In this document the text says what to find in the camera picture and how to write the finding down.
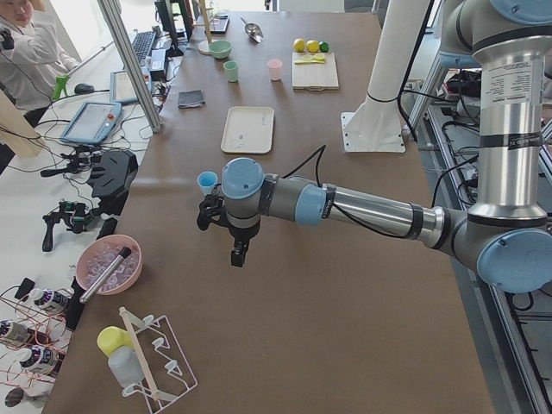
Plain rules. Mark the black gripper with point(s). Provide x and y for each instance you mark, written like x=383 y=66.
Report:
x=241 y=233

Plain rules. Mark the pink plastic cup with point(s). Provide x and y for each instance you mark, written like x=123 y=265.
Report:
x=274 y=67

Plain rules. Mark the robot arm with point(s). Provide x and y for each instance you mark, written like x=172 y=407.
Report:
x=503 y=236

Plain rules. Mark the beige rabbit tray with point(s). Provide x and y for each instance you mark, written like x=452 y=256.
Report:
x=248 y=130

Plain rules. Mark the blue plastic cup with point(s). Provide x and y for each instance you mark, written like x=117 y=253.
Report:
x=207 y=181

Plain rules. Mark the steel muddler in bowl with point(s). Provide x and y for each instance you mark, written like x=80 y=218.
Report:
x=124 y=253

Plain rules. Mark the yellow capped plastic bottle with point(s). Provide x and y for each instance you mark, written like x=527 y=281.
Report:
x=123 y=362

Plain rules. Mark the grey folded cloth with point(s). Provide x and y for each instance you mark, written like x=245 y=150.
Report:
x=190 y=99

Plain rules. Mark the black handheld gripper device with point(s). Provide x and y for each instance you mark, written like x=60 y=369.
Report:
x=75 y=215

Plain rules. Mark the green plastic cup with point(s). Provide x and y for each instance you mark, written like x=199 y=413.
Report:
x=231 y=70

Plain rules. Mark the blue teach pendant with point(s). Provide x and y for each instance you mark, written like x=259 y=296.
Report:
x=93 y=123
x=121 y=89

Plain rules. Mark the bamboo cutting board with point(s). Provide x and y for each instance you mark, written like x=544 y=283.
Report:
x=315 y=77

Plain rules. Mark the mint green bowl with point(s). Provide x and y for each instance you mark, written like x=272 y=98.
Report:
x=220 y=49

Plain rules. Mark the yellow plastic knife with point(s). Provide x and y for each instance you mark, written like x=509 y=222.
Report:
x=309 y=62

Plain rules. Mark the wooden mug tree stand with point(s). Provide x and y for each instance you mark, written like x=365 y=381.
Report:
x=204 y=23

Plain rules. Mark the whole yellow lemon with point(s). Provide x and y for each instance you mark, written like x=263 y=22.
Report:
x=312 y=46
x=299 y=45

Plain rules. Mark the steel scoop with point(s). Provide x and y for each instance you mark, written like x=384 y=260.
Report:
x=253 y=31

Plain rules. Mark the green lime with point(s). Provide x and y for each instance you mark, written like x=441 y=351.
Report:
x=323 y=46

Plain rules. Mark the black keyboard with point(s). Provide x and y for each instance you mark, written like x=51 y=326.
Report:
x=142 y=45

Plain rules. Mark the black computer monitor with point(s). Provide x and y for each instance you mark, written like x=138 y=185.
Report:
x=164 y=9

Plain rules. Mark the person in white hoodie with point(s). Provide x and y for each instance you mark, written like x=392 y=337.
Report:
x=29 y=71

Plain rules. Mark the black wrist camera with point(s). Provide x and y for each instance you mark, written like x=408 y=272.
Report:
x=211 y=210

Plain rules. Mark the white wire dish rack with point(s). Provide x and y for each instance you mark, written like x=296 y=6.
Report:
x=168 y=375

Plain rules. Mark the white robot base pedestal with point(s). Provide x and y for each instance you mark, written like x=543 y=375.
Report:
x=375 y=126

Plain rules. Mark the aluminium frame post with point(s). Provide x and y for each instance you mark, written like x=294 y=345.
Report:
x=111 y=11

